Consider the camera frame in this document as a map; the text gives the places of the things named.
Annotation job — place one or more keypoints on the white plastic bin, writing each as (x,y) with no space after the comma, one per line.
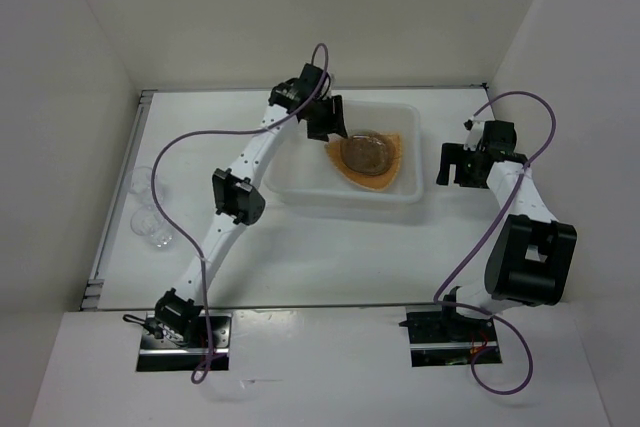
(301,175)

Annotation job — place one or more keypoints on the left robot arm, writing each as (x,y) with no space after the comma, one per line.
(238,203)

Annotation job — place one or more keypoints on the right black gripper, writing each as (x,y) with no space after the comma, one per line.
(454,153)

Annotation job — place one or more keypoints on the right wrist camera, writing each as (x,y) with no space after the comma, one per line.
(475,132)

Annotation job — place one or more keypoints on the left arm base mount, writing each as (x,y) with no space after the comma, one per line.
(162,350)

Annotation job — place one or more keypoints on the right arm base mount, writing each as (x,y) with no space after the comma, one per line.
(440,337)

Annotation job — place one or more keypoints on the clear glass plate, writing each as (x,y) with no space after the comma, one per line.
(367,152)

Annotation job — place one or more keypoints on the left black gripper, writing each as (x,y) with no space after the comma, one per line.
(333,121)

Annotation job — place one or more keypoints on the triangular woven bamboo tray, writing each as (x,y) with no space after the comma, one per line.
(377,183)

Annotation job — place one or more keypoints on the clear glass cup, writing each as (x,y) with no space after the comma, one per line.
(148,223)
(138,185)

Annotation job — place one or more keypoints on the aluminium table edge rail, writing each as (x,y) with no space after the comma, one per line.
(90,304)

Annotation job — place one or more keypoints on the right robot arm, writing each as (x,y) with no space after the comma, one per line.
(530,260)

